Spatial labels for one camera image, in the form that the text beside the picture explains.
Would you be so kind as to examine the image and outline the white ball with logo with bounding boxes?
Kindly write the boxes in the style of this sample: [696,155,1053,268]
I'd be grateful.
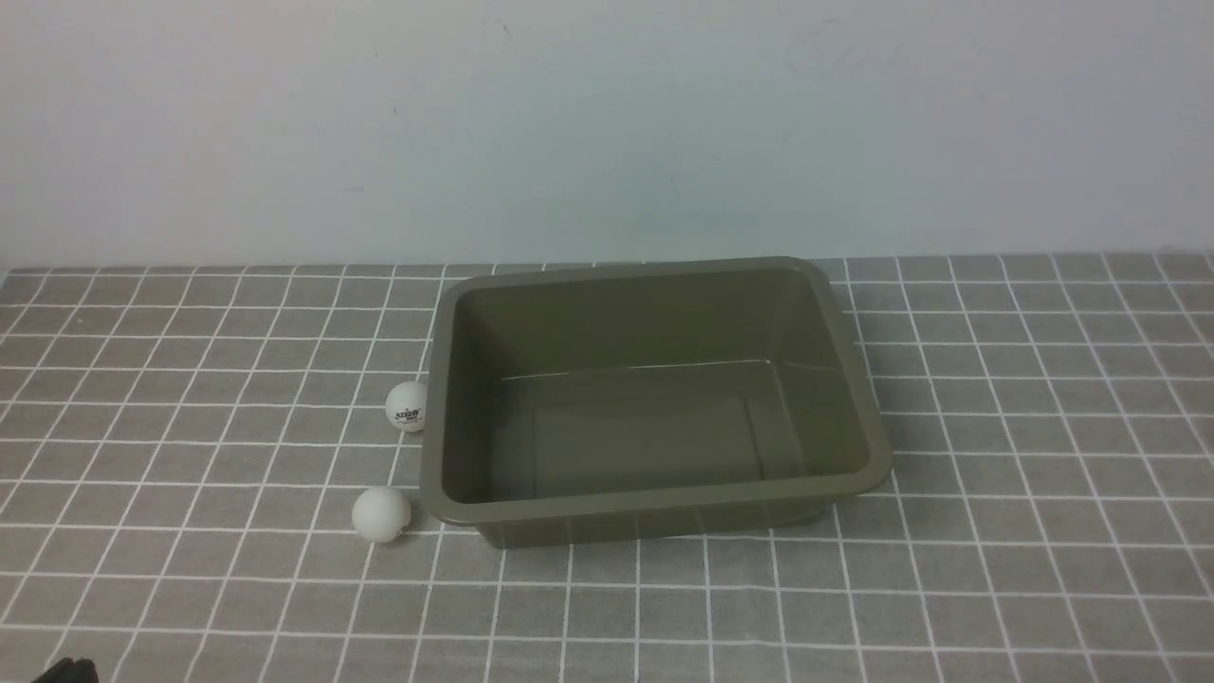
[382,381,429,434]

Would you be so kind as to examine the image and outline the plain white table-tennis ball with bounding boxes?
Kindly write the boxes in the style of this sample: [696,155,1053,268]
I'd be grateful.
[351,486,412,543]

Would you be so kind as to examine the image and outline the olive green plastic bin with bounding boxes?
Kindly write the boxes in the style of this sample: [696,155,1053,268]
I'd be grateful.
[419,258,894,550]

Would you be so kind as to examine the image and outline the grey checked tablecloth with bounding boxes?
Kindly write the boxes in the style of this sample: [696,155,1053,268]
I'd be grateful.
[1,252,1213,682]

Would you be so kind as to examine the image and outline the black object at corner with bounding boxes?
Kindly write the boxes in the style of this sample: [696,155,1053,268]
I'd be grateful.
[33,658,100,683]

